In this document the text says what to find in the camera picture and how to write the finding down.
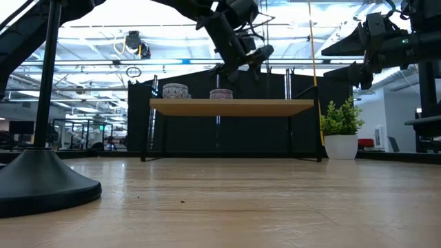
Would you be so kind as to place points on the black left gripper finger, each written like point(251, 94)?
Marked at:
point(262, 54)
point(231, 74)

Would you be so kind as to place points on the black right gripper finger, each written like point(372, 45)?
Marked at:
point(348, 74)
point(348, 48)

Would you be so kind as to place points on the pink candle tin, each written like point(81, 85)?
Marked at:
point(220, 94)

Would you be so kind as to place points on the white dotted candle tin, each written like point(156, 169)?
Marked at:
point(175, 92)

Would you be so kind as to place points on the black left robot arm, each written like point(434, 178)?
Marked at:
point(17, 44)

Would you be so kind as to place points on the wooden shelf with black legs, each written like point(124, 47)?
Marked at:
point(231, 107)

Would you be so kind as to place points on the silver metal pole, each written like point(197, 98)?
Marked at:
point(288, 86)
point(153, 131)
point(217, 134)

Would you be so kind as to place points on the black backdrop panel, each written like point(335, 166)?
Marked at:
point(251, 132)

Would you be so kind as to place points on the red object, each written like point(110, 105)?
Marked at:
point(366, 143)

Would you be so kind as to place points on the green plant in white pot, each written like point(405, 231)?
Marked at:
point(341, 146)

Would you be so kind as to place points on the black metal side stand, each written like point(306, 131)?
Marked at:
point(425, 124)

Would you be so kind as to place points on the black ceiling device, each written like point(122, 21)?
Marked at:
point(132, 40)

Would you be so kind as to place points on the dark monitor screen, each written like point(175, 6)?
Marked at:
point(21, 128)

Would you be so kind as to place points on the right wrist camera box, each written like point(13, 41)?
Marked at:
point(375, 24)

